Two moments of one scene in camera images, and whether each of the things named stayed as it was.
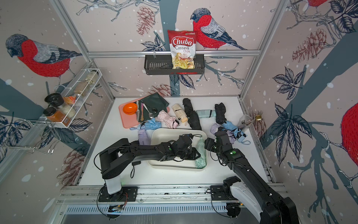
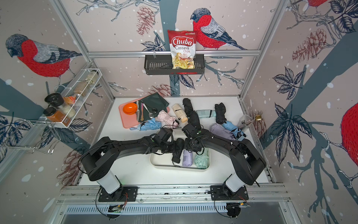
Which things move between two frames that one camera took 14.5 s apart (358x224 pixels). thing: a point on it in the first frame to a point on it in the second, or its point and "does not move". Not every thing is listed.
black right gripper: (209, 143) to (186, 142)
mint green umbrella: (201, 162) does not move
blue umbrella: (150, 124) does not move
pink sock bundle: (171, 122) does not move
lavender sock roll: (214, 128) does not move
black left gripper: (194, 156) to (171, 150)
